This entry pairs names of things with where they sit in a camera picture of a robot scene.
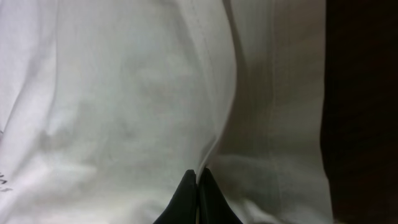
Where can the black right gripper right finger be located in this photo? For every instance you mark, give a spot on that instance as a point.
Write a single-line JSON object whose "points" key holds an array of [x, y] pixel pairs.
{"points": [[213, 207]]}

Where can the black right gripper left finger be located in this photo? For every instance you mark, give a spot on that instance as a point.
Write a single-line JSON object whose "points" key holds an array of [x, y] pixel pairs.
{"points": [[182, 207]]}

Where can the white printed t-shirt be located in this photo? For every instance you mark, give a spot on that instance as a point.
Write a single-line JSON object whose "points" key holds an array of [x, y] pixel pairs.
{"points": [[106, 104]]}

